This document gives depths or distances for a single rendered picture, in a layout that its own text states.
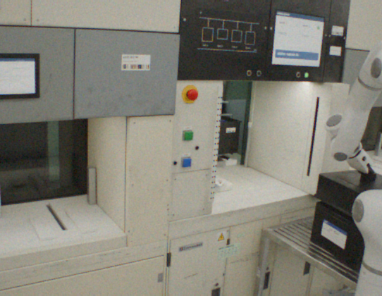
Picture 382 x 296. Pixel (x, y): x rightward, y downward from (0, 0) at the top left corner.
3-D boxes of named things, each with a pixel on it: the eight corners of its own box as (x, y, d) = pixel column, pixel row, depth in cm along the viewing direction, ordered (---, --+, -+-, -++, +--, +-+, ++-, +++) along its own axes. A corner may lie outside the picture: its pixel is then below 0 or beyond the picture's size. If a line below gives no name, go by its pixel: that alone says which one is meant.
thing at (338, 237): (308, 239, 177) (314, 201, 173) (354, 230, 189) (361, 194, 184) (354, 270, 153) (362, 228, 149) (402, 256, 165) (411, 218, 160)
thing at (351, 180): (364, 224, 147) (370, 189, 143) (312, 196, 172) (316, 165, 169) (416, 213, 159) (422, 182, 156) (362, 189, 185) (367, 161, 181)
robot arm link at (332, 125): (359, 151, 148) (359, 134, 154) (344, 127, 141) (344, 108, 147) (337, 157, 153) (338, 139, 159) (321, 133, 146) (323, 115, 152)
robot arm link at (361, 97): (385, 106, 122) (348, 167, 146) (384, 75, 133) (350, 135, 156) (358, 97, 123) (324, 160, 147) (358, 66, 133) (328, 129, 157)
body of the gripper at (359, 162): (366, 144, 150) (378, 164, 156) (347, 138, 159) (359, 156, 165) (354, 159, 150) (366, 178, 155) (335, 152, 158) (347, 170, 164)
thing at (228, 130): (202, 163, 227) (206, 104, 218) (182, 153, 243) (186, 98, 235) (239, 159, 240) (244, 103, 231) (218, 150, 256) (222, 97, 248)
